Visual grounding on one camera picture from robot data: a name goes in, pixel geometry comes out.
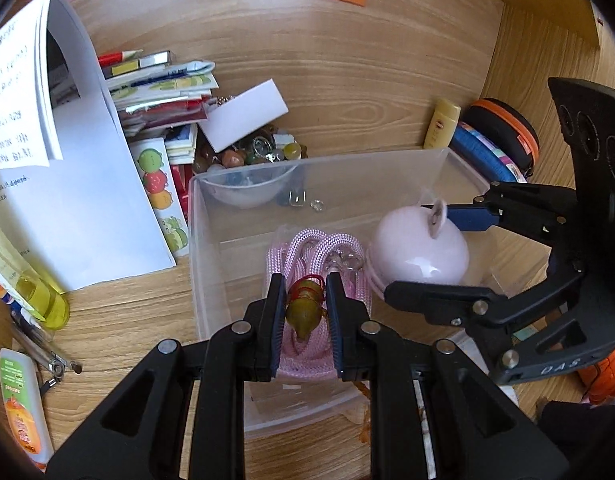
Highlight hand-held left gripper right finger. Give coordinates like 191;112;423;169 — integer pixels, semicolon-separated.
326;272;571;480

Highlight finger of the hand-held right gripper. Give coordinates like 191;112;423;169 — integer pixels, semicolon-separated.
446;181;588;263
385;262;588;368

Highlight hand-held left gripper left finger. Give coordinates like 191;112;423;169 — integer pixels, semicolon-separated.
45;272;288;480

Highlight green gourd pendant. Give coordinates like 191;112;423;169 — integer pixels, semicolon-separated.
286;275;328;343

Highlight pink round case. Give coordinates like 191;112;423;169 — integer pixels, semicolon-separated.
370;199;471;286

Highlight clear plastic storage box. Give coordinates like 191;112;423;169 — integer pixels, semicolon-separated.
188;147;511;440

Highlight wooden desktop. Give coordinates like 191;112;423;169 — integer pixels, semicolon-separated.
0;0;615;480

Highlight blue striped pouch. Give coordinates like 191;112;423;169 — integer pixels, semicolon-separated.
450;122;528;184

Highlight yellow tube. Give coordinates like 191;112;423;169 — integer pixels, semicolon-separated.
423;99;461;150

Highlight black orange round case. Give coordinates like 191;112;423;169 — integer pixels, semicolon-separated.
460;98;541;181

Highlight small metal clip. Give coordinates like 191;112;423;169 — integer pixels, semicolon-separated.
276;187;308;208

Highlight small clear bowl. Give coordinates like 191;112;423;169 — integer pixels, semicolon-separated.
206;165;296;209

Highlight dark cloth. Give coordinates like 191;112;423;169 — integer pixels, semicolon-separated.
537;400;615;463

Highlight fruit cartoon sticker sheet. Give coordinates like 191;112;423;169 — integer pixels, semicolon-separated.
130;137;191;258

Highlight large white paper sheet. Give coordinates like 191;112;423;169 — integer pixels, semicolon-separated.
0;0;177;293

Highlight white blank card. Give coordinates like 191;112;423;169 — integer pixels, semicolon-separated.
201;79;289;153

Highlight yellow-green spray bottle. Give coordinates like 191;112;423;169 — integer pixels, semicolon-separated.
0;210;71;331

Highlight stack of booklets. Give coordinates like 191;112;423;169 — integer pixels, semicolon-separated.
98;50;221;166

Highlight white tube with orange label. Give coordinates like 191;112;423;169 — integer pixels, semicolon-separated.
0;347;55;466

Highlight red pencil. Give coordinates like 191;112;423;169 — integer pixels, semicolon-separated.
98;50;143;68

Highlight printed white paper sheets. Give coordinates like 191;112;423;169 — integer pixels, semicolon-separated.
0;0;64;172

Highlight pink braided rope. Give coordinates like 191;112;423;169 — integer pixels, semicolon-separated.
266;228;373;381

